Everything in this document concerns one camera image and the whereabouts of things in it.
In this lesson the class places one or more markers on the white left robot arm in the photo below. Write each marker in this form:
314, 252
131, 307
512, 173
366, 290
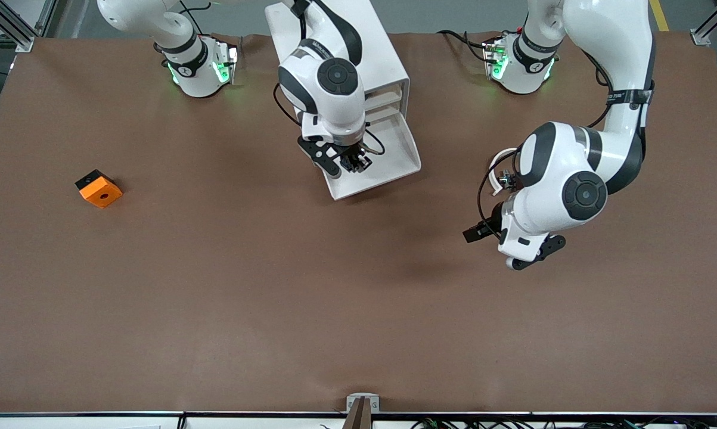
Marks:
626, 47

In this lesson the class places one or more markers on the aluminium frame extrusion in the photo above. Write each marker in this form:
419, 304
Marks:
713, 24
12, 27

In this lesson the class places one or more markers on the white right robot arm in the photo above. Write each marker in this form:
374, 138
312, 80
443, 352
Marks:
328, 110

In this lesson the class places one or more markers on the white curved plastic piece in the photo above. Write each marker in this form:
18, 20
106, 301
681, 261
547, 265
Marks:
498, 190

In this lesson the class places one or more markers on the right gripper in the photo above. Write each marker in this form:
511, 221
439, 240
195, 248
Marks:
353, 159

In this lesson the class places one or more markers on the white drawer cabinet housing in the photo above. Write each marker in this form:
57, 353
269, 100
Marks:
382, 53

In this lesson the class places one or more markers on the orange and black block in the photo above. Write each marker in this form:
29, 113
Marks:
102, 193

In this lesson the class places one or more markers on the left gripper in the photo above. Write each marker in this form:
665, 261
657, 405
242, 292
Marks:
493, 224

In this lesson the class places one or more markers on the white table edge rail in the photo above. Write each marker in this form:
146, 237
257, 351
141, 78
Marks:
96, 420

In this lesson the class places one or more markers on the brown table cover sheet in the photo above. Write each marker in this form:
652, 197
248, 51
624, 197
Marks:
358, 298

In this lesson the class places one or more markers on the grey bracket with post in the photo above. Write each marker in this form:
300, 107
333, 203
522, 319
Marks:
362, 405

